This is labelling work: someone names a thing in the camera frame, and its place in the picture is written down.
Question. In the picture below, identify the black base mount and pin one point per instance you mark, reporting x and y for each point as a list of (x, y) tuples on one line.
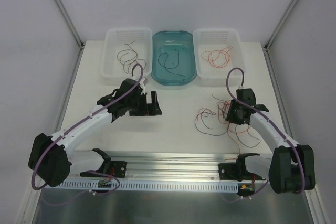
[(232, 171), (115, 168)]

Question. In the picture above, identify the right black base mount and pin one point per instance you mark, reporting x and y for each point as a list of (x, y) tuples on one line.
[(232, 171)]

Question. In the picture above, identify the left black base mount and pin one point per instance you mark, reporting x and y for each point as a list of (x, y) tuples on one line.
[(115, 168)]

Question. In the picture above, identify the aluminium mounting rail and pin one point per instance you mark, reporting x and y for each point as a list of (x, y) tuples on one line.
[(177, 167)]

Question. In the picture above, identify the white perforated basket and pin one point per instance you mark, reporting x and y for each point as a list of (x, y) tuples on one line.
[(217, 51), (122, 49)]

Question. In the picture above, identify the left aluminium frame post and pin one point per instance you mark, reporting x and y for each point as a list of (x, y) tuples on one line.
[(69, 23)]

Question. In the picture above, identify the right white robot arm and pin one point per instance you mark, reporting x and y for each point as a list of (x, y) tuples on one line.
[(291, 167)]

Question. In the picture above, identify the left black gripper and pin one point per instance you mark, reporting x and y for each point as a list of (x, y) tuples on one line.
[(146, 110)]

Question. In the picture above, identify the teal transparent plastic bin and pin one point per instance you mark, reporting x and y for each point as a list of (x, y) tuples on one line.
[(173, 62)]

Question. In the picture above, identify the aluminium frame post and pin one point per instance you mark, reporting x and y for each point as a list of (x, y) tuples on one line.
[(292, 4), (69, 23)]

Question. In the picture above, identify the right aluminium frame post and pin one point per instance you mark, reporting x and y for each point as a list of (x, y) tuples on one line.
[(292, 4)]

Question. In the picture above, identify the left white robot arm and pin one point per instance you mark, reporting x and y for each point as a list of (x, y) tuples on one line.
[(55, 157)]

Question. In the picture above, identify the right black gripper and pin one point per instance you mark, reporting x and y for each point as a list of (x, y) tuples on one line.
[(259, 106)]

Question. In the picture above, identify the white slotted cable duct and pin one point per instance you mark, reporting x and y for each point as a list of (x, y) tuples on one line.
[(138, 185)]

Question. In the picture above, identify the left white perforated basket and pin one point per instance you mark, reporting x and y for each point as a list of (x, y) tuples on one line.
[(122, 49)]

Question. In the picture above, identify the right white perforated basket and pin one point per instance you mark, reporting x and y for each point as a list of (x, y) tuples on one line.
[(217, 51)]

